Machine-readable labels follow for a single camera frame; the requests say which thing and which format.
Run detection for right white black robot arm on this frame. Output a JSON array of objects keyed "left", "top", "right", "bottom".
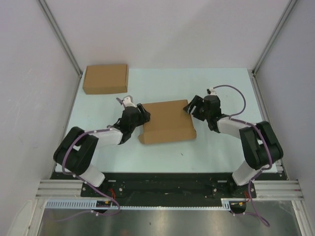
[{"left": 183, "top": 95, "right": 284, "bottom": 197}]

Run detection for right aluminium frame post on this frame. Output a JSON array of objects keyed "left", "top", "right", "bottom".
[{"left": 252, "top": 0, "right": 299, "bottom": 74}]

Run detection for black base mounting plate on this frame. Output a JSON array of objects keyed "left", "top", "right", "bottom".
[{"left": 81, "top": 172, "right": 256, "bottom": 200}]

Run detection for front aluminium extrusion rail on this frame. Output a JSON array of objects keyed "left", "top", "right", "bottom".
[{"left": 35, "top": 179, "right": 304, "bottom": 201}]

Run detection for aluminium frame post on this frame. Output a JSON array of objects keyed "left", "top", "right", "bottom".
[
  {"left": 252, "top": 0, "right": 299, "bottom": 74},
  {"left": 35, "top": 0, "right": 83, "bottom": 77}
]

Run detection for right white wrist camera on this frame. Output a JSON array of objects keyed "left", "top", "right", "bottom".
[{"left": 207, "top": 88, "right": 217, "bottom": 96}]

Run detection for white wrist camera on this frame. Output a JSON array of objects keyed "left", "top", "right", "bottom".
[
  {"left": 207, "top": 88, "right": 217, "bottom": 96},
  {"left": 122, "top": 95, "right": 136, "bottom": 108}
]

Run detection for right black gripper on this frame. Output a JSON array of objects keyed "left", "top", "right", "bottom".
[{"left": 183, "top": 95, "right": 211, "bottom": 121}]

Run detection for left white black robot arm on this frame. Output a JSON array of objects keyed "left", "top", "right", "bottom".
[{"left": 53, "top": 103, "right": 151, "bottom": 197}]

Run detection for left aluminium frame post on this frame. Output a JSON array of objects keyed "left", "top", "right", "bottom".
[{"left": 35, "top": 0, "right": 83, "bottom": 77}]

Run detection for closed brown cardboard box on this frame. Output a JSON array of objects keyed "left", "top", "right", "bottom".
[{"left": 83, "top": 64, "right": 129, "bottom": 95}]

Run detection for white slotted cable duct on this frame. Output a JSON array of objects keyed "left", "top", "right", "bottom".
[{"left": 45, "top": 199, "right": 230, "bottom": 211}]

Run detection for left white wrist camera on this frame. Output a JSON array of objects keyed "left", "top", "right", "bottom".
[{"left": 122, "top": 95, "right": 136, "bottom": 108}]

